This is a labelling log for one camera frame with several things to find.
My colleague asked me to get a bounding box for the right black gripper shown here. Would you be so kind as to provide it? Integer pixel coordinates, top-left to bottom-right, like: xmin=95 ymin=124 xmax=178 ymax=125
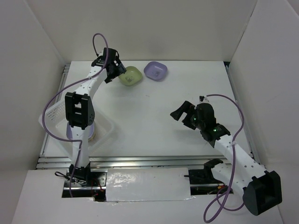
xmin=171 ymin=100 xmax=205 ymax=130

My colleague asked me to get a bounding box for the green plate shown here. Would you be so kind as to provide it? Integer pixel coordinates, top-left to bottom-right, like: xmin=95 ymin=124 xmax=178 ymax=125
xmin=118 ymin=66 xmax=143 ymax=86

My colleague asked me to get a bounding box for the purple plate back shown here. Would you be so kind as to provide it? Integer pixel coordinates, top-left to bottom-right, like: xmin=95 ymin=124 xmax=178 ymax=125
xmin=143 ymin=61 xmax=168 ymax=81

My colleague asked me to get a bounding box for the purple plate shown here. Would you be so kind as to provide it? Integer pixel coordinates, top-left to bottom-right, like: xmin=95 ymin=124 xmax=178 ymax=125
xmin=143 ymin=61 xmax=168 ymax=81
xmin=66 ymin=122 xmax=95 ymax=141

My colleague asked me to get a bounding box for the white plastic bin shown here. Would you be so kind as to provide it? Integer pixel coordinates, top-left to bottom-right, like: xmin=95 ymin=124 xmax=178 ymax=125
xmin=44 ymin=100 xmax=114 ymax=157

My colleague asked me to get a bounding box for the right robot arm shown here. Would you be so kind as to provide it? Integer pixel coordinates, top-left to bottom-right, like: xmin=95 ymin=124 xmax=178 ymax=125
xmin=170 ymin=101 xmax=282 ymax=216

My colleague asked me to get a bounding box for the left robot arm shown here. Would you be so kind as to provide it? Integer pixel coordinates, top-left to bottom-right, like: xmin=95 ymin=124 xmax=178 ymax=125
xmin=64 ymin=48 xmax=126 ymax=186

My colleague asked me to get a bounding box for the white cover panel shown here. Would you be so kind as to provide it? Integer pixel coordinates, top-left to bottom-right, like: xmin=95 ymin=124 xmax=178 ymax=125
xmin=106 ymin=168 xmax=192 ymax=202

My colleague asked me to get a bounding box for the aluminium rail frame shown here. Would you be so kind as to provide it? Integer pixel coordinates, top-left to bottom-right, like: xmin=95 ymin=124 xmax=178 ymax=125
xmin=35 ymin=61 xmax=260 ymax=169

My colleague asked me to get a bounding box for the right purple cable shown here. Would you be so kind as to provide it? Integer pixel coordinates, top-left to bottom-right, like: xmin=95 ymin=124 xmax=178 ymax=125
xmin=199 ymin=94 xmax=246 ymax=222

